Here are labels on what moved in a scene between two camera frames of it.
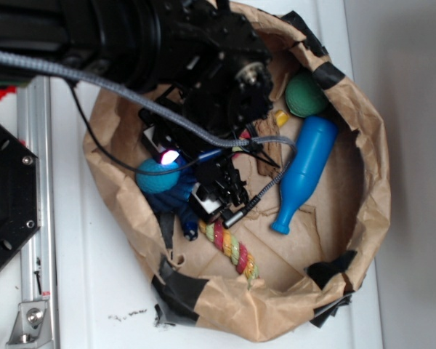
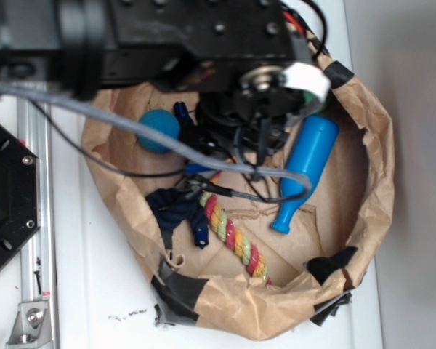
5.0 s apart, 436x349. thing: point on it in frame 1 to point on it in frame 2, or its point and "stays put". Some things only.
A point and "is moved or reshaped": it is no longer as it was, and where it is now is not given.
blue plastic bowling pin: [312, 153] stays put
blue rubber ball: [158, 183] is moved or reshaped
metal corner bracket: [32, 329] stays put
